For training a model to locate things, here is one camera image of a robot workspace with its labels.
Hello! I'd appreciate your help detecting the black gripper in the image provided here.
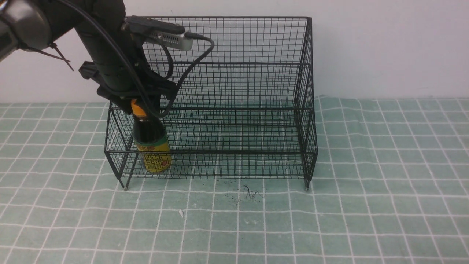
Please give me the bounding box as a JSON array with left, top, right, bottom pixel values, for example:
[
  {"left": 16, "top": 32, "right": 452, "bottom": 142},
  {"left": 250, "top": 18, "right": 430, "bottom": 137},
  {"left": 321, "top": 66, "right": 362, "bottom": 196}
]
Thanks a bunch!
[{"left": 79, "top": 61, "right": 178, "bottom": 117}]

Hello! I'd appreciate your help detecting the dark sauce bottle yellow label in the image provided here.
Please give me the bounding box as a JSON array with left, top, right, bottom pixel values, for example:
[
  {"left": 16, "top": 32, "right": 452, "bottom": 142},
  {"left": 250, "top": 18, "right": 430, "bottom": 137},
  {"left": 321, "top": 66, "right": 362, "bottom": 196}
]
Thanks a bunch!
[{"left": 130, "top": 99, "right": 172, "bottom": 173}]

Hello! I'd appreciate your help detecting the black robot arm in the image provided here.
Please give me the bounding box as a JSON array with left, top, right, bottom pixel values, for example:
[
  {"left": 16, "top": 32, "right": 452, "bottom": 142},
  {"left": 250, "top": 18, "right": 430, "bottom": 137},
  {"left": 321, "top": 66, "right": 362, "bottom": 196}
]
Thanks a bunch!
[{"left": 1, "top": 0, "right": 184, "bottom": 118}]

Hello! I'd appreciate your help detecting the green grid-pattern tablecloth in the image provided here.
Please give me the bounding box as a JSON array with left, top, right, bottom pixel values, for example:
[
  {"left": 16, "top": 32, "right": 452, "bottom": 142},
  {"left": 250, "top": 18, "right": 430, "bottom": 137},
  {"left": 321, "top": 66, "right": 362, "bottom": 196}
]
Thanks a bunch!
[{"left": 1, "top": 96, "right": 468, "bottom": 264}]

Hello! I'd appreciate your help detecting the black camera cable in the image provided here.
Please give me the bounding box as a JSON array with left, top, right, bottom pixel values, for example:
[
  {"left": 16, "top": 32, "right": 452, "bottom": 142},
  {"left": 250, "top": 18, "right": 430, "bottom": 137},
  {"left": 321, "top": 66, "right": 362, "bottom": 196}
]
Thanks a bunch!
[{"left": 55, "top": 0, "right": 215, "bottom": 118}]

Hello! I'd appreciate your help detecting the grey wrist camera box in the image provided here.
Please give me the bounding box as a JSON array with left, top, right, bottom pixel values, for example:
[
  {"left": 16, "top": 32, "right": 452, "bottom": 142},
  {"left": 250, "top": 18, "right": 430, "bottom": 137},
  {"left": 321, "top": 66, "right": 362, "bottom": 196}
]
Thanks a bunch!
[{"left": 122, "top": 15, "right": 193, "bottom": 51}]

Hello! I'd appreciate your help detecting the black wire mesh rack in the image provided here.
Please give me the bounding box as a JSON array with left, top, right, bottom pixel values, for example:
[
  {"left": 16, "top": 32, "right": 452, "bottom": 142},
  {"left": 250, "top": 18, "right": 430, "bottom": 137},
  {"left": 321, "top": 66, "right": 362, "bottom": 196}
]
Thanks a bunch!
[{"left": 104, "top": 16, "right": 318, "bottom": 190}]

